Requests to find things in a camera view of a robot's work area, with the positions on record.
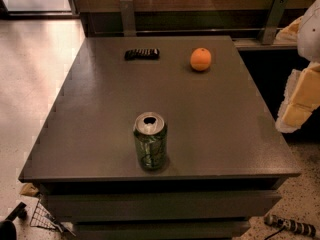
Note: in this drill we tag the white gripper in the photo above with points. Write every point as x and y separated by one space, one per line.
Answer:
310 34

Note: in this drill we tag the orange fruit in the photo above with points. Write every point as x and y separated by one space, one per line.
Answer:
200 59

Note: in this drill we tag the green soda can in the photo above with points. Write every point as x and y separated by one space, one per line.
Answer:
150 135

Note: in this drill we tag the grey drawer cabinet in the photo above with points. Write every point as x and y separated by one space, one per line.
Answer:
225 159

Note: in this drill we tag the black ribbed bar object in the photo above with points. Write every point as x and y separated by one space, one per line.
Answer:
142 54

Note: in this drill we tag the power strip on floor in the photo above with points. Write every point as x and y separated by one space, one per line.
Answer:
293 226

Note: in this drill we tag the yellow sponge on floor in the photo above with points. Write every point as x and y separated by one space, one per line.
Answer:
29 190

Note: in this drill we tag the black object floor corner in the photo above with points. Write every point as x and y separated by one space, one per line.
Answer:
7 228

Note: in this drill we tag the right metal wall bracket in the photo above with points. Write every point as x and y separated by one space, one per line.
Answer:
267 34

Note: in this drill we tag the metal wall bracket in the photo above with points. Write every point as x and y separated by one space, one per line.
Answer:
267 34
128 18

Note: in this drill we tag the left metal wall bracket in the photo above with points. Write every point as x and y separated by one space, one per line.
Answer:
128 18

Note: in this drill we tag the wire mesh basket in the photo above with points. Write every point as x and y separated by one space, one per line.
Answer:
42 218

